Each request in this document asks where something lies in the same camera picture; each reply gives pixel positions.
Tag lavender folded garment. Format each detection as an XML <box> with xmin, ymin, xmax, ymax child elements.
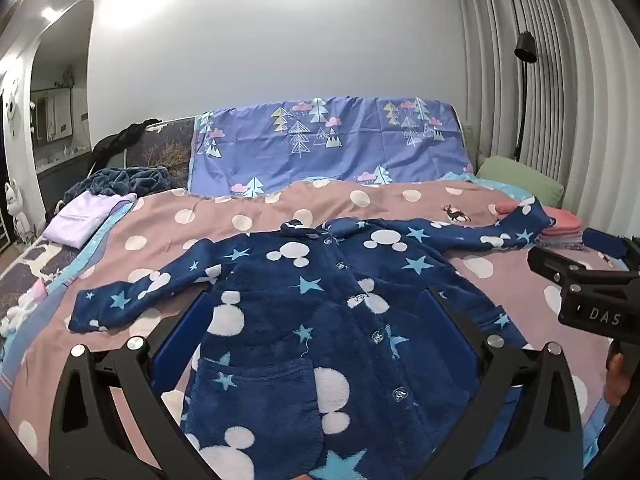
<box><xmin>42</xmin><ymin>192</ymin><xmax>138</xmax><ymax>249</ymax></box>

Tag dark patterned headboard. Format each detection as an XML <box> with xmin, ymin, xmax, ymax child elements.
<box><xmin>141</xmin><ymin>117</ymin><xmax>197</xmax><ymax>188</ymax></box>

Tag white plush toy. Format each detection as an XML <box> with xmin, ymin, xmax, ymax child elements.
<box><xmin>0</xmin><ymin>280</ymin><xmax>47</xmax><ymax>337</ymax></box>

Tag pink polka dot blanket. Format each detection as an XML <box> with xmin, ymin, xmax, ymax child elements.
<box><xmin>7</xmin><ymin>177</ymin><xmax>631</xmax><ymax>463</ymax></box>

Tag white pleated curtain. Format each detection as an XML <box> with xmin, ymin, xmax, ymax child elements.
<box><xmin>452</xmin><ymin>0</ymin><xmax>640</xmax><ymax>241</ymax></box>

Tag person's right hand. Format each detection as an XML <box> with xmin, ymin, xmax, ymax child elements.
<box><xmin>604</xmin><ymin>341</ymin><xmax>633</xmax><ymax>407</ymax></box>

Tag black floor lamp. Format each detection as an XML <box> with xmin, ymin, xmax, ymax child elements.
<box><xmin>510</xmin><ymin>31</ymin><xmax>539</xmax><ymax>163</ymax></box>

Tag dark blue fleece blanket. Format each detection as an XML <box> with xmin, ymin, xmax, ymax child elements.
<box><xmin>65</xmin><ymin>166</ymin><xmax>173</xmax><ymax>202</ymax></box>

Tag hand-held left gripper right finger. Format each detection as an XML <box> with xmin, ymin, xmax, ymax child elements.
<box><xmin>417</xmin><ymin>285</ymin><xmax>586</xmax><ymax>480</ymax></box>

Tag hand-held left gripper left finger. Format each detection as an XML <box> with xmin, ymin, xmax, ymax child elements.
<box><xmin>47</xmin><ymin>287</ymin><xmax>216</xmax><ymax>480</ymax></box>

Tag green pillow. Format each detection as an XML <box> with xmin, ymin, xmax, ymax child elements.
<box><xmin>475</xmin><ymin>156</ymin><xmax>565</xmax><ymax>208</ymax></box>

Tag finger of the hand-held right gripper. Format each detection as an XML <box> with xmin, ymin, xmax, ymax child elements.
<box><xmin>581</xmin><ymin>228</ymin><xmax>640</xmax><ymax>262</ymax></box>
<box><xmin>526</xmin><ymin>247</ymin><xmax>640</xmax><ymax>287</ymax></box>

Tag pink folded clothes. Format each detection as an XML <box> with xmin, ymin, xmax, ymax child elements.
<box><xmin>494</xmin><ymin>199</ymin><xmax>583</xmax><ymax>234</ymax></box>

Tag black garment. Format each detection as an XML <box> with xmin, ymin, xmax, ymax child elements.
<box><xmin>92</xmin><ymin>119</ymin><xmax>162</xmax><ymax>162</ymax></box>

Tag blue fleece star-print pajama top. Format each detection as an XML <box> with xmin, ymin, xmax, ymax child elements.
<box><xmin>67</xmin><ymin>200</ymin><xmax>558</xmax><ymax>480</ymax></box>

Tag purple tree-print sheet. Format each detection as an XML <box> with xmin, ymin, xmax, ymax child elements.
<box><xmin>189</xmin><ymin>96</ymin><xmax>476</xmax><ymax>198</ymax></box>

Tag striped folded cloths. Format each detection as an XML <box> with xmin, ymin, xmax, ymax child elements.
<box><xmin>537</xmin><ymin>230</ymin><xmax>585</xmax><ymax>252</ymax></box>

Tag white bear figurine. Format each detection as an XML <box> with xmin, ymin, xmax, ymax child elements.
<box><xmin>4</xmin><ymin>179</ymin><xmax>29</xmax><ymax>247</ymax></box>

